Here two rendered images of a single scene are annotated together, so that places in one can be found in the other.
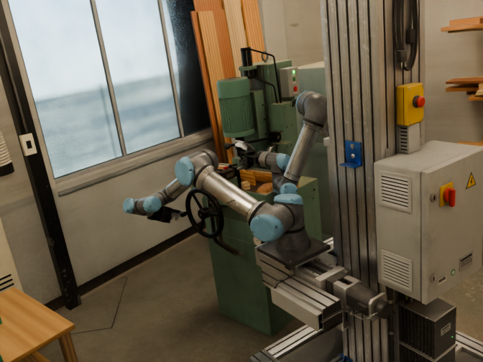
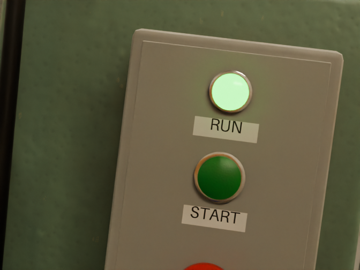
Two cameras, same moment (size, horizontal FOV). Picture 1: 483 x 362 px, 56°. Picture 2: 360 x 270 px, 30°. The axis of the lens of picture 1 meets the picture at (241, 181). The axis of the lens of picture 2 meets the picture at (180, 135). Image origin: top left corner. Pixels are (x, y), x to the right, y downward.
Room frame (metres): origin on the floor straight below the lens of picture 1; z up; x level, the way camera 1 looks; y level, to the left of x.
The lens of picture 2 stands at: (2.42, -0.59, 1.45)
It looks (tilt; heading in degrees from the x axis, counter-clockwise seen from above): 3 degrees down; 50
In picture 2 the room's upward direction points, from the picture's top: 7 degrees clockwise
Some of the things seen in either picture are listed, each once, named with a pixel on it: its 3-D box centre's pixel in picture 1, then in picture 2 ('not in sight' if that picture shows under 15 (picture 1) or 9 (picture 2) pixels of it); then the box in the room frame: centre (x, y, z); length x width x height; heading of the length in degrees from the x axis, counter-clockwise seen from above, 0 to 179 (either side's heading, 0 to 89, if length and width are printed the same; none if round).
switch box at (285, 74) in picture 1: (290, 82); (218, 200); (2.66, -0.35, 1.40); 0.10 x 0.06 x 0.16; 135
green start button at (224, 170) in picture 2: not in sight; (219, 178); (2.63, -0.37, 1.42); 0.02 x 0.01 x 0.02; 135
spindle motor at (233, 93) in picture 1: (235, 107); not in sight; (2.53, -0.02, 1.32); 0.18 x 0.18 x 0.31
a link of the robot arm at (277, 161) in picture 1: (278, 161); not in sight; (2.10, -0.19, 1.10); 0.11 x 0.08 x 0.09; 45
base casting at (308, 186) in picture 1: (261, 195); not in sight; (2.62, -0.11, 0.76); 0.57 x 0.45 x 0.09; 135
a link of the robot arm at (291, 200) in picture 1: (288, 210); not in sight; (1.75, -0.18, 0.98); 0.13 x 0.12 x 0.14; 142
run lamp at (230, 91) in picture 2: not in sight; (230, 91); (2.63, -0.37, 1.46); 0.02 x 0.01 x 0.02; 135
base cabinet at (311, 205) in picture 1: (267, 253); not in sight; (2.62, -0.11, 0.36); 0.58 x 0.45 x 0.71; 135
